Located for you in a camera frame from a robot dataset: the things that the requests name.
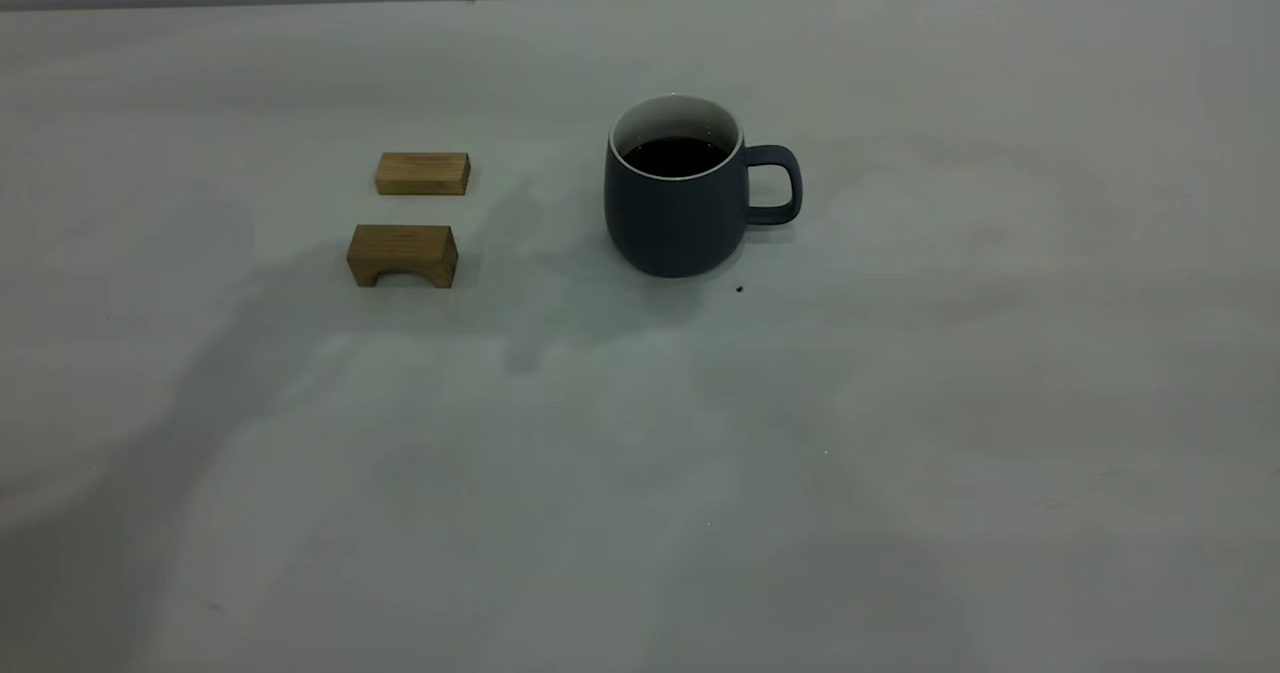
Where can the arched wooden block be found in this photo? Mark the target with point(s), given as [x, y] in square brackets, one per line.
[400, 243]

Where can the dark grey ceramic mug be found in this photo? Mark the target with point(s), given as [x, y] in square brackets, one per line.
[670, 223]

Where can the flat rectangular wooden block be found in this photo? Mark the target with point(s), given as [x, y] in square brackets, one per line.
[422, 174]

